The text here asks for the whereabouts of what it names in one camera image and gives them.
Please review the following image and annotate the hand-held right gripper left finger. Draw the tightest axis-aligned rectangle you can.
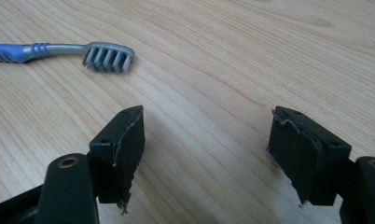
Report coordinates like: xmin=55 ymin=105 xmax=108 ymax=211
xmin=88 ymin=105 xmax=146 ymax=216

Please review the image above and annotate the blue and grey toothbrush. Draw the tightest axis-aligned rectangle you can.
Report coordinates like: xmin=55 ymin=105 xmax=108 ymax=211
xmin=0 ymin=41 xmax=136 ymax=75

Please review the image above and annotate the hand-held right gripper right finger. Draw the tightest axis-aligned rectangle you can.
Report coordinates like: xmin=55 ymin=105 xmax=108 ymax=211
xmin=267 ymin=105 xmax=354 ymax=208

